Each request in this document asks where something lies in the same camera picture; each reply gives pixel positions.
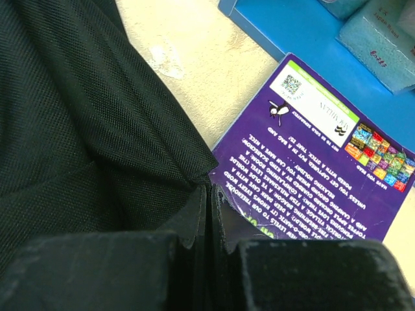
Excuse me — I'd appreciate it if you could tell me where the blue shelf unit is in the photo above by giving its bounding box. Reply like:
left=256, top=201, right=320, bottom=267
left=218, top=1, right=414, bottom=150

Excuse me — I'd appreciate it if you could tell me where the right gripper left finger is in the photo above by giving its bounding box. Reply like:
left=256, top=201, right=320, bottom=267
left=1, top=186, right=208, bottom=310

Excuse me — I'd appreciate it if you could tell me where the purple book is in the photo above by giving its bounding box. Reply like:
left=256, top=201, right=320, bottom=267
left=210, top=54, right=414, bottom=240

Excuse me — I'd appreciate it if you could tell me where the black backpack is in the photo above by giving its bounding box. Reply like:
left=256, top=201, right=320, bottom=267
left=1, top=1, right=217, bottom=270

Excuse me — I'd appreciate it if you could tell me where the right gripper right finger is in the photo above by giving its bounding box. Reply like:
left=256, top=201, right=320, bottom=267
left=211, top=185, right=414, bottom=310

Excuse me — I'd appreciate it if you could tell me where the teal sponge pack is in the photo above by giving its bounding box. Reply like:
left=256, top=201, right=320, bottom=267
left=338, top=1, right=414, bottom=94

